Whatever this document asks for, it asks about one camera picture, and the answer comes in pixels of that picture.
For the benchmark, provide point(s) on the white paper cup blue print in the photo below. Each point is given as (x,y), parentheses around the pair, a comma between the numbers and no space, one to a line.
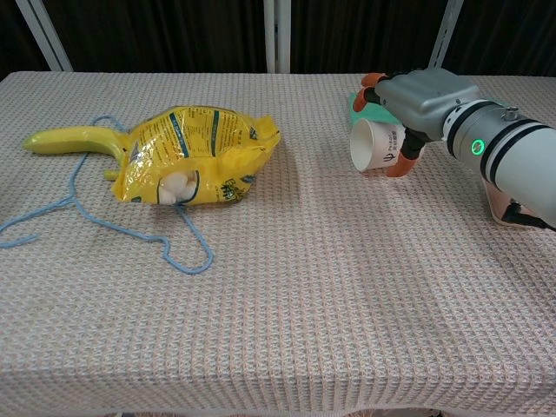
(373,145)

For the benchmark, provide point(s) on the yellow plastic snack bag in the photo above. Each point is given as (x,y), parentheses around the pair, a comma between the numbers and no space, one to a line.
(195,156)

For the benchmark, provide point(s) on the yellow banana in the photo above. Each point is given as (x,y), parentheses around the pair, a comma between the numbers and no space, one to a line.
(74,141)

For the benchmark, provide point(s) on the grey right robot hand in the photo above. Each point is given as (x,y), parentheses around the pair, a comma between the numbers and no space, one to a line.
(425,102)

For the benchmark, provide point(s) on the woven checkered tablecloth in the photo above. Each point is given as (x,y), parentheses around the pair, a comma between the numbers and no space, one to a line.
(278,304)

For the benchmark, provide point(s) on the green rubber glove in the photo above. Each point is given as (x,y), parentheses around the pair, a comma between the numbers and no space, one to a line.
(369,114)

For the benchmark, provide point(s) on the dark curtain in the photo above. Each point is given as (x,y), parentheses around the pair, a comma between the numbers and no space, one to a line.
(165,30)

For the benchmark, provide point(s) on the white metal frame post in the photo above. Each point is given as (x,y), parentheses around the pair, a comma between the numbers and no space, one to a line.
(277,35)
(45,37)
(443,35)

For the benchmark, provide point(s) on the pink plastic case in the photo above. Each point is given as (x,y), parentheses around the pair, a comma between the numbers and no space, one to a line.
(499,204)

